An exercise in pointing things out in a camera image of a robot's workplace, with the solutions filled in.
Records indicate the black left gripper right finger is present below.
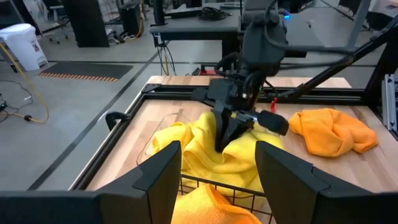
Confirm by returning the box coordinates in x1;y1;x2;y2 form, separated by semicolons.
254;139;398;224

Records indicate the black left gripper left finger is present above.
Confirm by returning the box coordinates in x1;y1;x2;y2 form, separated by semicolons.
0;139;183;224

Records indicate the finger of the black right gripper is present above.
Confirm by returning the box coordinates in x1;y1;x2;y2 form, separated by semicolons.
213;107;233;154
228;119;255;147

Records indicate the yellow microfiber towel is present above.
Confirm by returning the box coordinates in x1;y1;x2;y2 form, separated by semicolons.
146;121;203;166
183;110;285;175
180;161;266;203

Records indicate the orange microfiber towel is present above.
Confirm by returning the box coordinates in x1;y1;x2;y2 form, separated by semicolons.
288;107;379;158
170;183;263;224

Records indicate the red box under desk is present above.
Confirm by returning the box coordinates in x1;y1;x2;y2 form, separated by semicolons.
191;65;220;77

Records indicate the grey desk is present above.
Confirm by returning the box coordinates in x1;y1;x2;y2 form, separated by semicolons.
149;7;312;60

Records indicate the clear plastic bin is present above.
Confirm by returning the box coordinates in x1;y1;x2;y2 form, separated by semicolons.
136;110;287;203

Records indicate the black table clamp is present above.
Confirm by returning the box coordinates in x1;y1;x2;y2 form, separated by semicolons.
104;111;132;132

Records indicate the black desk pole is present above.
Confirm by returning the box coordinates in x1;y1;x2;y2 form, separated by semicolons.
151;0;169;27

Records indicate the black computer tower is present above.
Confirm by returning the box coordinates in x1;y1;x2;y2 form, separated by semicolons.
119;2;144;38

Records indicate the silver aluminium extrusion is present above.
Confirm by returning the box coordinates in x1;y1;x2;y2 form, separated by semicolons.
381;73;398;133

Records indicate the black mat with striped edge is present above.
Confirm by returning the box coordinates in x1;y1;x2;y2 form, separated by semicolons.
39;61;135;83

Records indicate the tall black cabinet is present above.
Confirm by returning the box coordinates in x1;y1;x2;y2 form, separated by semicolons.
60;0;111;49

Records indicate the white trash can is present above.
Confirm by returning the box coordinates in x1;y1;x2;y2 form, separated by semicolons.
0;23;49;72

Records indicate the office chair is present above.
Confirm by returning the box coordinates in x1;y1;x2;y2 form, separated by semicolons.
48;4;71;43

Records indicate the black wire basket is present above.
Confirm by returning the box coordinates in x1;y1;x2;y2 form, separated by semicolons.
177;173;275;224

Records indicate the black aluminium table frame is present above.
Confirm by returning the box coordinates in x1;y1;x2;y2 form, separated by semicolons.
70;18;398;191

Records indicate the black desk cable bundle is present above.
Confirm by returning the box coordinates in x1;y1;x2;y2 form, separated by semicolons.
155;40;178;77

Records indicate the coiled black cable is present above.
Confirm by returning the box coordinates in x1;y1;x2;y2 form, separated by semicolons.
197;6;233;22

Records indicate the yellow floor cable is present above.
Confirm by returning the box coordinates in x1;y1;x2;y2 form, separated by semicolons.
0;42;51;124

